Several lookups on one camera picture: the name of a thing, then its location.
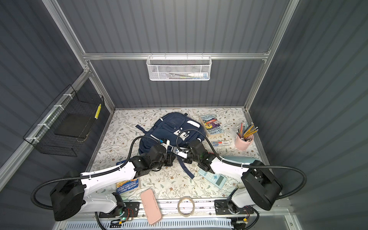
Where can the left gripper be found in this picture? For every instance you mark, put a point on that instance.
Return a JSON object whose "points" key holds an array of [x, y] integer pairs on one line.
{"points": [[171, 158]]}

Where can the navy blue student backpack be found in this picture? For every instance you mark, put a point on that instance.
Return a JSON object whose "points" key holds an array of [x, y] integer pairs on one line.
{"points": [[174, 127]]}

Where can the blue treehouse paperback book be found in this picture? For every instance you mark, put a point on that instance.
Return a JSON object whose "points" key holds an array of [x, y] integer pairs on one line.
{"points": [[127, 186]]}

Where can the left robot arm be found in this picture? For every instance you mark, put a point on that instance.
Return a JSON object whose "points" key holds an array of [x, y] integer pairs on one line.
{"points": [[75, 196]]}

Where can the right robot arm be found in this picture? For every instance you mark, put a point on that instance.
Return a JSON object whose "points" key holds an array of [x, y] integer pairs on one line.
{"points": [[261, 187]]}

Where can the light blue calculator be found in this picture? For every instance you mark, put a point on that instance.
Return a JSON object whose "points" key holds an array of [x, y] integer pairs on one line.
{"points": [[218, 180]]}

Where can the pink pencil cup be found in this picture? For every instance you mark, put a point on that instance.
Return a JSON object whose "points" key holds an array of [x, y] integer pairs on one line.
{"points": [[243, 145]]}

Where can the roll of clear tape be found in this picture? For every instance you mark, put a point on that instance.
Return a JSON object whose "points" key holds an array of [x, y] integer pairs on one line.
{"points": [[186, 206]]}

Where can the bundle of coloured pencils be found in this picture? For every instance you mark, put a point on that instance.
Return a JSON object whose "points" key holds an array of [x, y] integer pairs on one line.
{"points": [[246, 130]]}

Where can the pink pencil case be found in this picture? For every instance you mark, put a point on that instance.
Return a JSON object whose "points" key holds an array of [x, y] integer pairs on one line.
{"points": [[151, 207]]}

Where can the yellow tag on basket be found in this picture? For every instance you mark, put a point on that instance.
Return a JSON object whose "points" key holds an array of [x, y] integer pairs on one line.
{"points": [[96, 116]]}

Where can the pens in white basket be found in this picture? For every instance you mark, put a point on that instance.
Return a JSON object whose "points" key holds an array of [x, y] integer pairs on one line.
{"points": [[189, 76]]}

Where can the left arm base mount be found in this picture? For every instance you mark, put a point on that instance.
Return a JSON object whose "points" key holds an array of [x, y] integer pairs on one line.
{"points": [[125, 211]]}

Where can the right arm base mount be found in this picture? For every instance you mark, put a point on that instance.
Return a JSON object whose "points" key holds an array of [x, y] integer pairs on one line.
{"points": [[226, 207]]}

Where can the white wire mesh basket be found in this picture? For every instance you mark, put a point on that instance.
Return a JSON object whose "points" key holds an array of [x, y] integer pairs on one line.
{"points": [[158, 66]]}

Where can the black wire basket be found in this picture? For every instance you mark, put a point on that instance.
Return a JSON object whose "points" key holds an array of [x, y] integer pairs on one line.
{"points": [[66, 127]]}

